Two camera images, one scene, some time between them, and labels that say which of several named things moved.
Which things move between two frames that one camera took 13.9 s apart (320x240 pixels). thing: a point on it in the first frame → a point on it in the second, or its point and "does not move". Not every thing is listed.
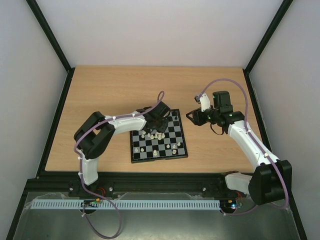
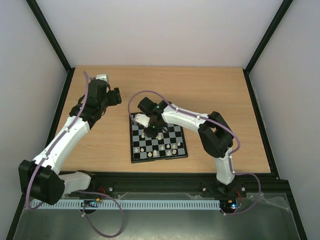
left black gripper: x=163 y=128 → x=116 y=96
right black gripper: x=195 y=117 → x=152 y=131
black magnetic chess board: x=148 y=145 does not move
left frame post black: x=36 y=9 does not move
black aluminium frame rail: x=174 y=183 does not move
